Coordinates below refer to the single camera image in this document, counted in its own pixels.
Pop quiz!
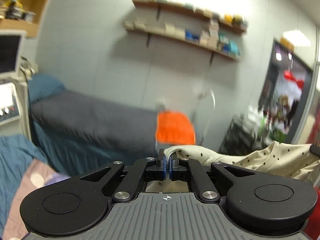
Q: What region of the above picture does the cream polka dot shirt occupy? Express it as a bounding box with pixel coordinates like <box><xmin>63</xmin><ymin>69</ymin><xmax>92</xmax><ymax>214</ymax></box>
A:
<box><xmin>164</xmin><ymin>141</ymin><xmax>319</xmax><ymax>183</ymax></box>

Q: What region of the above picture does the orange cloth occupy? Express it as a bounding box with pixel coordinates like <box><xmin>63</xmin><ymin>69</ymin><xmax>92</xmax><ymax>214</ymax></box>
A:
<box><xmin>155</xmin><ymin>111</ymin><xmax>196</xmax><ymax>145</ymax></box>

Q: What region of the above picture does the purple floral bed sheet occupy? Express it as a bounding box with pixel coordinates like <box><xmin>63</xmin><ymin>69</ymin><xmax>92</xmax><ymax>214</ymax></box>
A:
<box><xmin>1</xmin><ymin>159</ymin><xmax>69</xmax><ymax>239</ymax></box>

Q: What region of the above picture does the teal blanket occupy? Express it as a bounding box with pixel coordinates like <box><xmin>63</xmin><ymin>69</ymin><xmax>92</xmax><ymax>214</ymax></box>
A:
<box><xmin>0</xmin><ymin>134</ymin><xmax>48</xmax><ymax>235</ymax></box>

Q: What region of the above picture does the teal pillow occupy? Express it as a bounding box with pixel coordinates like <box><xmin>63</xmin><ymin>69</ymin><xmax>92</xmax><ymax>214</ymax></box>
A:
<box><xmin>28</xmin><ymin>74</ymin><xmax>66</xmax><ymax>103</ymax></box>

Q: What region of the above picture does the dark framed window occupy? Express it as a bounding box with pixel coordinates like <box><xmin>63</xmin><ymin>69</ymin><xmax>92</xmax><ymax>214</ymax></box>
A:
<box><xmin>258</xmin><ymin>40</ymin><xmax>313</xmax><ymax>144</ymax></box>

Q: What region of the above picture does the white bedside appliance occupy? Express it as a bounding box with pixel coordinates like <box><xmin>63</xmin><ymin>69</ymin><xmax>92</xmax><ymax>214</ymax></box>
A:
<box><xmin>1</xmin><ymin>29</ymin><xmax>31</xmax><ymax>139</ymax></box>

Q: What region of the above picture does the lower wooden wall shelf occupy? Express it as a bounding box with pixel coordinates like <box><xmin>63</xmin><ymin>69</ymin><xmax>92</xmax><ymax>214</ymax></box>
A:
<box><xmin>124</xmin><ymin>18</ymin><xmax>240</xmax><ymax>60</ymax></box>

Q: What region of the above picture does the wooden wall shelf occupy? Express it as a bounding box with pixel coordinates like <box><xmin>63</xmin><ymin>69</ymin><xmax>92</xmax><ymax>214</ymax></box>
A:
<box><xmin>124</xmin><ymin>18</ymin><xmax>240</xmax><ymax>60</ymax></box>
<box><xmin>131</xmin><ymin>0</ymin><xmax>248</xmax><ymax>35</ymax></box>

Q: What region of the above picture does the upper wooden wall shelf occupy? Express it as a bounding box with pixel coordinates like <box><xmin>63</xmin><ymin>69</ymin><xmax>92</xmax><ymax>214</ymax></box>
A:
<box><xmin>131</xmin><ymin>0</ymin><xmax>248</xmax><ymax>35</ymax></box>

